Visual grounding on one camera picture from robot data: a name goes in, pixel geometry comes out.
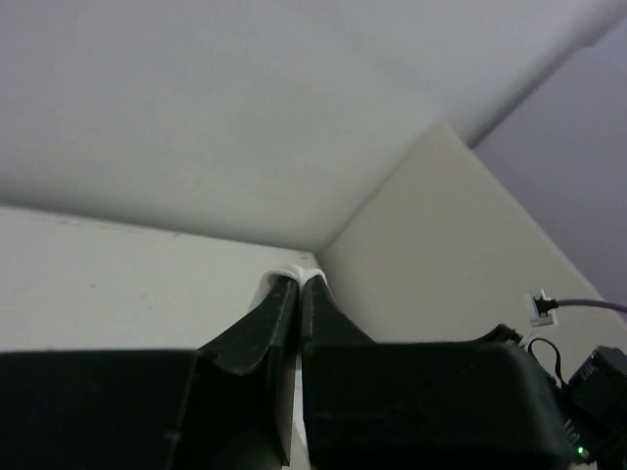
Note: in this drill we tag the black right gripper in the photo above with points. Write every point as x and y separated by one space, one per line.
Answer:
592 402

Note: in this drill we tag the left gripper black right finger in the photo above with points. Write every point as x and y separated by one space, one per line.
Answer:
477 404

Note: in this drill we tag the white printed t-shirt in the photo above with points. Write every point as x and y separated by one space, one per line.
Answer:
299 446

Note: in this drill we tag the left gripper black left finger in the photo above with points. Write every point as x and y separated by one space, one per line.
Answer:
247 384

